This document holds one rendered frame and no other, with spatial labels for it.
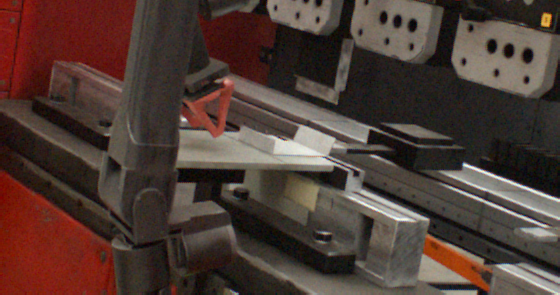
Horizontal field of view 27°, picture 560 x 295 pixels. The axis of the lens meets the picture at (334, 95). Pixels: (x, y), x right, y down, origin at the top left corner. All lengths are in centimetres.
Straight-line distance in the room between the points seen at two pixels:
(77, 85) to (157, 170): 113
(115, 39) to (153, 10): 134
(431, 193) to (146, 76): 79
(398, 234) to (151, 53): 52
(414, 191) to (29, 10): 92
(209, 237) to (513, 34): 43
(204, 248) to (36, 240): 93
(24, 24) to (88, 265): 62
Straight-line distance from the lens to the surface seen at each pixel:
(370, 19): 155
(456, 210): 180
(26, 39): 239
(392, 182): 190
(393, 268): 154
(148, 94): 115
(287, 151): 165
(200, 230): 123
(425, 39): 147
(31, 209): 215
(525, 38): 135
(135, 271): 121
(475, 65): 140
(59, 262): 205
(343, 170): 162
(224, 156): 155
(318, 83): 168
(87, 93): 223
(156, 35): 114
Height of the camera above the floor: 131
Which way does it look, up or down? 8 degrees down
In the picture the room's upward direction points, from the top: 11 degrees clockwise
